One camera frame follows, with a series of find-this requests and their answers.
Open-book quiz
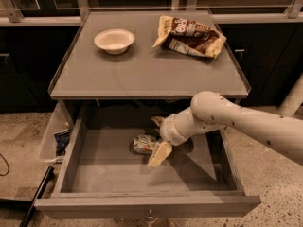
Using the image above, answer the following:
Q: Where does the blue snack packet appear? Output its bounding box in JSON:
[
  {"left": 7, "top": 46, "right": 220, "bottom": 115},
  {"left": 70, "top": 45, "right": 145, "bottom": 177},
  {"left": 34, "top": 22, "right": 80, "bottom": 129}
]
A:
[{"left": 53, "top": 129, "right": 70, "bottom": 156}]

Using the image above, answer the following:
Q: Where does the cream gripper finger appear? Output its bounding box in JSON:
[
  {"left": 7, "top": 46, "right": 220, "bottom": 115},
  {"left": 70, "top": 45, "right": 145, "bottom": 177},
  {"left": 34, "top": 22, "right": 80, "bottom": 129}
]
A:
[
  {"left": 151, "top": 116, "right": 165, "bottom": 127},
  {"left": 147, "top": 142, "right": 172, "bottom": 169}
]

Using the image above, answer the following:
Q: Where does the white paper bowl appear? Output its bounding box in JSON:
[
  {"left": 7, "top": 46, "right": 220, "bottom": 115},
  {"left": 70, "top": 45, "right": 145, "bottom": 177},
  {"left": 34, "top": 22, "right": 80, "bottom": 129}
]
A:
[{"left": 94, "top": 29, "right": 135, "bottom": 55}]

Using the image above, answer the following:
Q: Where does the clear plastic bin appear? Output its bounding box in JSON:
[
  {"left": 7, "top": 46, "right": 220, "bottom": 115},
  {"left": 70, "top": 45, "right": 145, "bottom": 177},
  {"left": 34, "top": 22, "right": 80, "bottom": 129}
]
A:
[{"left": 39, "top": 104, "right": 69, "bottom": 164}]

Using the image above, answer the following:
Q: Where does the open grey top drawer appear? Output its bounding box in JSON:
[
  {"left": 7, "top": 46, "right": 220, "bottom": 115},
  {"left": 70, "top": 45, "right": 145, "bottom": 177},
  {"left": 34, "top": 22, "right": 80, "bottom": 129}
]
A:
[{"left": 33, "top": 116, "right": 262, "bottom": 220}]

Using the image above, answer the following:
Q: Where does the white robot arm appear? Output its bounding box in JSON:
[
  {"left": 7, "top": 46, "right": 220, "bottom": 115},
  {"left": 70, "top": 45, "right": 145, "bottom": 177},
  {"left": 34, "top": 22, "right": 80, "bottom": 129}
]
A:
[{"left": 148, "top": 80, "right": 303, "bottom": 168}]

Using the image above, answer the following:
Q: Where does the brown chip bag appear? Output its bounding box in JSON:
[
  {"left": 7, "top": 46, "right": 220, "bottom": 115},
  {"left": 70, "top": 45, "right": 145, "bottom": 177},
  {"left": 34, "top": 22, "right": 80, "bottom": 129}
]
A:
[{"left": 153, "top": 15, "right": 226, "bottom": 58}]

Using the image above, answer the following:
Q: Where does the grey counter cabinet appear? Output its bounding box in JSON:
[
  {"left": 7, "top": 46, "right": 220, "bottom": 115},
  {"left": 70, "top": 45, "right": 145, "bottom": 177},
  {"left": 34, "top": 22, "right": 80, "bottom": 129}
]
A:
[{"left": 47, "top": 10, "right": 252, "bottom": 130}]

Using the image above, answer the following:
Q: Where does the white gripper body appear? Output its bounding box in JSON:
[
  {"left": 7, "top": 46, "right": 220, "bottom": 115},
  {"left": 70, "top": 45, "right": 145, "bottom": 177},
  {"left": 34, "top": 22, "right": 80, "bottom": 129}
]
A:
[{"left": 160, "top": 113, "right": 188, "bottom": 146}]

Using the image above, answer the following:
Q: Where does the black cable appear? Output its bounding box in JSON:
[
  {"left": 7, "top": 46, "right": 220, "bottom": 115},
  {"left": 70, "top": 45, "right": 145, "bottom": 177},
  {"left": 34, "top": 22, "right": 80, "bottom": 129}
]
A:
[{"left": 0, "top": 153, "right": 10, "bottom": 177}]

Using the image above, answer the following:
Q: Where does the black floor bar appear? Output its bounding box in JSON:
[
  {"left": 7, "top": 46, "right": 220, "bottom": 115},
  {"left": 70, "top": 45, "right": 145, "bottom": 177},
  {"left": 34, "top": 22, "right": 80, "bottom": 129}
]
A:
[{"left": 0, "top": 166, "right": 54, "bottom": 227}]

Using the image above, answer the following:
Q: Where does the metal drawer knob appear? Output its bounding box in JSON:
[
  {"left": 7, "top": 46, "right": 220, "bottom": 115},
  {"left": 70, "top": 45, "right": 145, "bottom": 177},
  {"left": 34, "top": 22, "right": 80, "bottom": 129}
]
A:
[{"left": 146, "top": 209, "right": 155, "bottom": 222}]

